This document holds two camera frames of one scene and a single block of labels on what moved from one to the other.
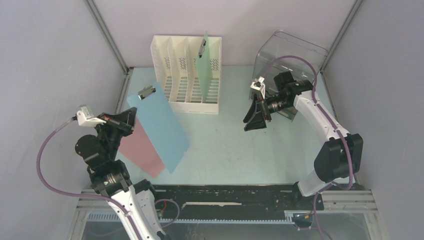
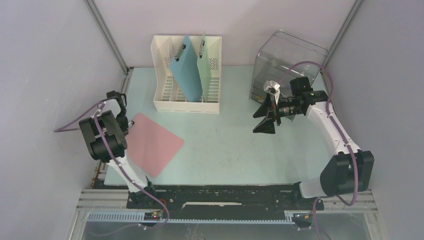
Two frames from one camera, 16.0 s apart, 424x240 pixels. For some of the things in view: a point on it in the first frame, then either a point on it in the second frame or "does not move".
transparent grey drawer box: (281, 51) does not move
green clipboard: (204, 67) does not move
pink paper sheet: (137, 148) does not move
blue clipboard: (160, 122) → (185, 67)
